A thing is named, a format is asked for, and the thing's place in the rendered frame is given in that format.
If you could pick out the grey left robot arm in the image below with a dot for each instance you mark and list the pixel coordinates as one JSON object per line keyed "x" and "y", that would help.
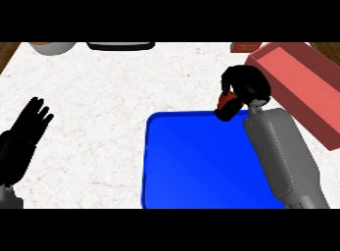
{"x": 1, "y": 197}

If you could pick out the small brown box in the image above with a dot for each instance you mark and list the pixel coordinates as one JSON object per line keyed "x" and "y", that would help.
{"x": 244, "y": 47}

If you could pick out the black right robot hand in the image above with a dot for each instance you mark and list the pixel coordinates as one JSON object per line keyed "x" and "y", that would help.
{"x": 248, "y": 85}

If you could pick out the black flat appliance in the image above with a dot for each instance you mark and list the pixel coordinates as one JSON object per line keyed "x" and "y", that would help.
{"x": 120, "y": 45}

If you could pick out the grey bowl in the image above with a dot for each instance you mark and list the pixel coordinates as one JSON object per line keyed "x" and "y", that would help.
{"x": 53, "y": 47}

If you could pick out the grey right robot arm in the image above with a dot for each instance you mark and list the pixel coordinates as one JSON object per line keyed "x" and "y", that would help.
{"x": 284, "y": 157}

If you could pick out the red bell pepper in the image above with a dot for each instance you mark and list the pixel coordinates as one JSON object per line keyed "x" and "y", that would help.
{"x": 225, "y": 101}

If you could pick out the blue tray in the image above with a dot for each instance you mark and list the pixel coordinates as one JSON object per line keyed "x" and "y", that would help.
{"x": 201, "y": 163}

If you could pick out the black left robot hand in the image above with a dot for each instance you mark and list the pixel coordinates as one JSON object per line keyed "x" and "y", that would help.
{"x": 13, "y": 147}

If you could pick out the red cardboard box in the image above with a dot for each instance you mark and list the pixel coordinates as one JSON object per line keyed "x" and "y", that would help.
{"x": 307, "y": 88}

